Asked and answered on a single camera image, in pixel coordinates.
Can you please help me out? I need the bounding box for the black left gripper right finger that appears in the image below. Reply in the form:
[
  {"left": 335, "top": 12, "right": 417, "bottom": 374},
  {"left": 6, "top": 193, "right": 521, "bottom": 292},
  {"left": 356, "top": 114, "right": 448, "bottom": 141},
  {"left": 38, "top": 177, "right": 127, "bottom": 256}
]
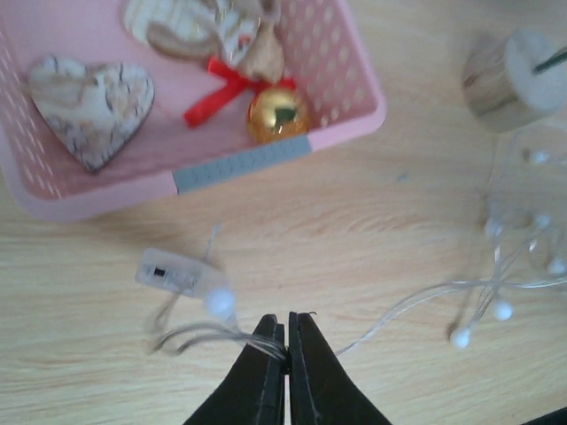
[{"left": 288, "top": 313, "right": 390, "bottom": 425}]

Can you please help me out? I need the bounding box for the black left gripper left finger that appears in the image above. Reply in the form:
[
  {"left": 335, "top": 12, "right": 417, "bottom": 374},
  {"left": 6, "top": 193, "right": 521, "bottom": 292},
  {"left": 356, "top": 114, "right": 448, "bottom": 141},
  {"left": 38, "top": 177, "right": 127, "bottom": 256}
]
[{"left": 183, "top": 313, "right": 287, "bottom": 425}]

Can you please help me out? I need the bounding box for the clear battery box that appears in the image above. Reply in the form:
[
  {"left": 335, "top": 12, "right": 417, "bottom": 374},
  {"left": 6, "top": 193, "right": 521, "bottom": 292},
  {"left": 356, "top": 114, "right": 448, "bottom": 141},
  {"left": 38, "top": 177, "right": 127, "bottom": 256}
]
[{"left": 135, "top": 248, "right": 230, "bottom": 298}]

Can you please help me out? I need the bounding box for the clear fairy light string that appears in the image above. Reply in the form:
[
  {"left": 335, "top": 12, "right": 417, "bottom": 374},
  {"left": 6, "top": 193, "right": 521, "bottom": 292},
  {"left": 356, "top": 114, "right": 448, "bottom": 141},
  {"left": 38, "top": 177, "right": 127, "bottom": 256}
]
[{"left": 145, "top": 127, "right": 567, "bottom": 359}]

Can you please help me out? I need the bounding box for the wooden tree stump base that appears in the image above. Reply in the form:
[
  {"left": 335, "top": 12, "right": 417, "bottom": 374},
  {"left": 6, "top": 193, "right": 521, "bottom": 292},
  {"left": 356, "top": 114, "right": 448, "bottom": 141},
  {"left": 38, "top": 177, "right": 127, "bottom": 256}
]
[{"left": 462, "top": 29, "right": 566, "bottom": 133}]

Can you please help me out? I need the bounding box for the small green christmas tree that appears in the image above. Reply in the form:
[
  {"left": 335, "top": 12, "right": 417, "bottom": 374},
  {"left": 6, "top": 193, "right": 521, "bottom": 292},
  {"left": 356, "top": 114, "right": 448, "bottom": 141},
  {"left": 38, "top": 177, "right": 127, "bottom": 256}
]
[{"left": 533, "top": 46, "right": 567, "bottom": 74}]

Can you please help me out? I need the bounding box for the gold bell with red ribbon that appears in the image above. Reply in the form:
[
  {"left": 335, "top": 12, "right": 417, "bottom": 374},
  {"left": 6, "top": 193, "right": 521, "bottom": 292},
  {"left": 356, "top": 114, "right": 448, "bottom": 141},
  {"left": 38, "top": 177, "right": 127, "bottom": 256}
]
[{"left": 183, "top": 58, "right": 311, "bottom": 144}]

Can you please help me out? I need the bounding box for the wooden heart ornament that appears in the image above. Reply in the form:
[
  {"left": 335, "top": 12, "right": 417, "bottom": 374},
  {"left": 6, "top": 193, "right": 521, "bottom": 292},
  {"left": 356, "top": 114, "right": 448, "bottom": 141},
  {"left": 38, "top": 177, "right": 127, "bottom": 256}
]
[{"left": 27, "top": 55, "right": 155, "bottom": 173}]

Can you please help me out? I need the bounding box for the pink perforated plastic basket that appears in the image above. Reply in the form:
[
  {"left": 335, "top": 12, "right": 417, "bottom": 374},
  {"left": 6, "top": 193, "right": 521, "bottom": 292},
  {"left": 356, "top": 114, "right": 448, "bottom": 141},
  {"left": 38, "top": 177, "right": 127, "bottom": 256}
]
[{"left": 1, "top": 1, "right": 386, "bottom": 221}]

